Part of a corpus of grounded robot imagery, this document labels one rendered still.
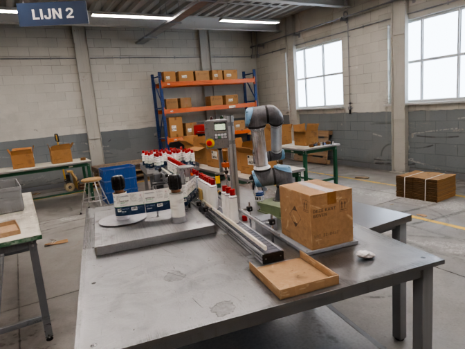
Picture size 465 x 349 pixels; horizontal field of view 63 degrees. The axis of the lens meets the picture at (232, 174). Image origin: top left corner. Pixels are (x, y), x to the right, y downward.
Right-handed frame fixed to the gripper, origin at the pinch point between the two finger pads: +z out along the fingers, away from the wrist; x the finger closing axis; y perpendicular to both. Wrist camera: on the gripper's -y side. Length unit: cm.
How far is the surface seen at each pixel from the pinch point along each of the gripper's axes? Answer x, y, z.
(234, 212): -52, 52, -7
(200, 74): 277, -662, -156
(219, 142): -38, 14, -44
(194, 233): -73, 42, 3
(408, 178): 339, -115, 57
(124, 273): -120, 66, 5
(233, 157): -30.1, 18.2, -33.9
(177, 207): -76, 25, -10
